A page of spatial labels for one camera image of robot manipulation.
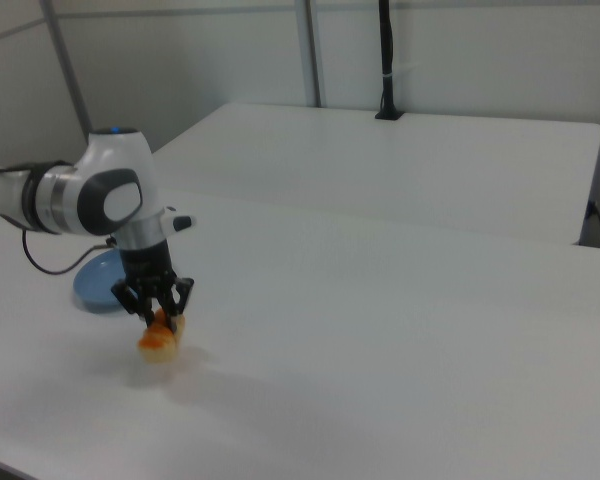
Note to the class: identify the orange glazed bread loaf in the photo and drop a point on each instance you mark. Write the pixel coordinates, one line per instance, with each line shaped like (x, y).
(160, 342)

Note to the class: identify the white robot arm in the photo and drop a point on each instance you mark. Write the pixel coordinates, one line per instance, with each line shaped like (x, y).
(105, 190)

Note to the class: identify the blue round plate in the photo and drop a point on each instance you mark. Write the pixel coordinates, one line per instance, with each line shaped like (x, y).
(97, 285)

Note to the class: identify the black stand pole with base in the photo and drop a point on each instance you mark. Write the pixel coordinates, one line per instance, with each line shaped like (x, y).
(387, 75)

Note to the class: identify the grey partition frame post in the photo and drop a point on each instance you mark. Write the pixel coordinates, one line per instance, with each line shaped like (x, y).
(311, 50)
(67, 70)

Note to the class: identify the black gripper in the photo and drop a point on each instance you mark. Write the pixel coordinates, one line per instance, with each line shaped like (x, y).
(145, 262)

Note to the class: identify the white zip tie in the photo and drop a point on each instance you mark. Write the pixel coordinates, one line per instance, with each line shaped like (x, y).
(397, 72)

